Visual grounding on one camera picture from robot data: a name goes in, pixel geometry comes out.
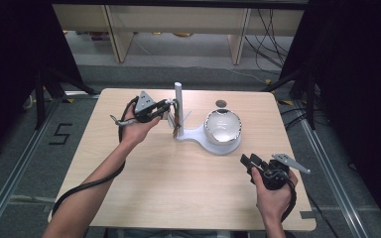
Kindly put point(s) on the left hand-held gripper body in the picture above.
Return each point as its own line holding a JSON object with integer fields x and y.
{"x": 144, "y": 105}

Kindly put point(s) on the light wooden cabinet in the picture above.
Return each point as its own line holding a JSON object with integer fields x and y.
{"x": 178, "y": 20}

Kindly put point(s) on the yellow object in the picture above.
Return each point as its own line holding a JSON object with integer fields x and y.
{"x": 182, "y": 34}

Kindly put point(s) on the dark purple box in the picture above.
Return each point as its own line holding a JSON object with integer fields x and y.
{"x": 97, "y": 35}

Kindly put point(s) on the silver white bowl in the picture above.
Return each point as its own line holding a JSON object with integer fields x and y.
{"x": 223, "y": 127}

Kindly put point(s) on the grey tape strip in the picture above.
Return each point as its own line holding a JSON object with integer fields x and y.
{"x": 47, "y": 208}
{"x": 307, "y": 214}

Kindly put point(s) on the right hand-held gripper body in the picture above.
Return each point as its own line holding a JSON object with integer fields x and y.
{"x": 273, "y": 175}

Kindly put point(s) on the white key stand with pole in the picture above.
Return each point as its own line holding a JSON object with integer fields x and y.
{"x": 179, "y": 92}

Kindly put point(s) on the yellow tape piece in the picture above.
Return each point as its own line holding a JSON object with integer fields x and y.
{"x": 268, "y": 81}
{"x": 67, "y": 100}
{"x": 286, "y": 102}

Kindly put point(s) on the black metal stand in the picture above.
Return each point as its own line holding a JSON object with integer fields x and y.
{"x": 39, "y": 99}
{"x": 311, "y": 102}

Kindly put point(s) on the person's left hand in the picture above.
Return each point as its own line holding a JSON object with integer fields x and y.
{"x": 135, "y": 130}

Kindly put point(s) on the person's right hand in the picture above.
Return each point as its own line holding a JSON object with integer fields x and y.
{"x": 273, "y": 201}

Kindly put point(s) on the aluminium floor rail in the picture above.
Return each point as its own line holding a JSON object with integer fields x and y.
{"x": 16, "y": 172}
{"x": 330, "y": 185}

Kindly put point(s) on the black curtain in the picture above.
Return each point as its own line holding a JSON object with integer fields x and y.
{"x": 13, "y": 66}
{"x": 360, "y": 82}

